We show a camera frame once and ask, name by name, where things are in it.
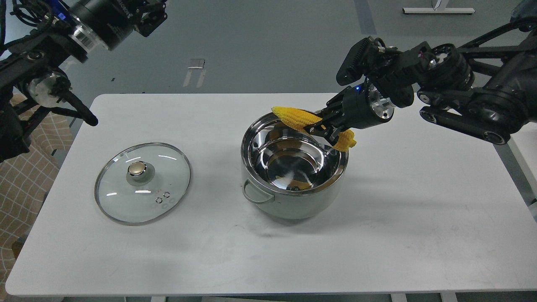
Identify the stainless steel pot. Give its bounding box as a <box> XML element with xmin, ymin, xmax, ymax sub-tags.
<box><xmin>240</xmin><ymin>113</ymin><xmax>349</xmax><ymax>219</ymax></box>

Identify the glass pot lid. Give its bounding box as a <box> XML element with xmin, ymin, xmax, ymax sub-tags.
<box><xmin>94</xmin><ymin>143</ymin><xmax>192</xmax><ymax>226</ymax></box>

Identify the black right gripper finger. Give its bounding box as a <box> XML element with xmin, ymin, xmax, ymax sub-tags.
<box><xmin>314</xmin><ymin>108</ymin><xmax>336</xmax><ymax>122</ymax></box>
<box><xmin>304</xmin><ymin>122</ymin><xmax>341</xmax><ymax>145</ymax></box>

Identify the yellow corn cob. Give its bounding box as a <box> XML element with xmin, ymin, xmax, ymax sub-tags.
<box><xmin>271</xmin><ymin>107</ymin><xmax>357</xmax><ymax>152</ymax></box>

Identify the dark blue object top right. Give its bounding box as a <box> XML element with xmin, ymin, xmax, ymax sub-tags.
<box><xmin>509</xmin><ymin>0</ymin><xmax>537</xmax><ymax>32</ymax></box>

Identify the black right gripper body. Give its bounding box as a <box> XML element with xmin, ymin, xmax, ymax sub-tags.
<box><xmin>326</xmin><ymin>86</ymin><xmax>395</xmax><ymax>135</ymax></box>

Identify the beige checkered cloth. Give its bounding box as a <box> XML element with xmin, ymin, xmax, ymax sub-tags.
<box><xmin>0</xmin><ymin>113</ymin><xmax>73</xmax><ymax>294</ymax></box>

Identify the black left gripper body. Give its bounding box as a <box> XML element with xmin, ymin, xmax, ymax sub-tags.
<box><xmin>69</xmin><ymin>0</ymin><xmax>167</xmax><ymax>52</ymax></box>

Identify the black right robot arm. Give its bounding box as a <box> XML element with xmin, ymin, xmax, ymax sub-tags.
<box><xmin>302</xmin><ymin>16</ymin><xmax>537</xmax><ymax>146</ymax></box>

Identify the white desk leg base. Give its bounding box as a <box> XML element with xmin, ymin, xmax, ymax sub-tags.
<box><xmin>401</xmin><ymin>0</ymin><xmax>475</xmax><ymax>15</ymax></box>

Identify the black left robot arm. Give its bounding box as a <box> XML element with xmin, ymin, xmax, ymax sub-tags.
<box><xmin>0</xmin><ymin>0</ymin><xmax>167</xmax><ymax>161</ymax></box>

